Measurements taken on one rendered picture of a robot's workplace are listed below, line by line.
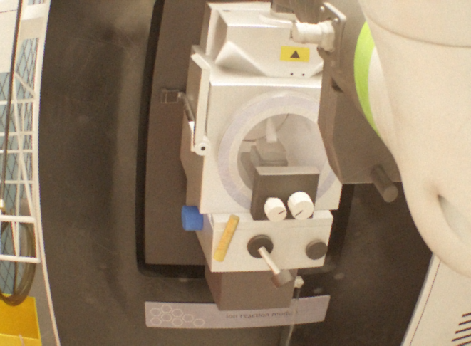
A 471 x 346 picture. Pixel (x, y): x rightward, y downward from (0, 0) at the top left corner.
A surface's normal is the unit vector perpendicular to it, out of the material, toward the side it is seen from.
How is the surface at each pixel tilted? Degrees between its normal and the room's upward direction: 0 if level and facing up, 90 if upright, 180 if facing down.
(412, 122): 110
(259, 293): 90
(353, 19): 69
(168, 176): 90
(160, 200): 90
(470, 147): 104
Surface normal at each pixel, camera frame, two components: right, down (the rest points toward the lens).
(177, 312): 0.22, 0.43
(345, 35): -0.93, -0.17
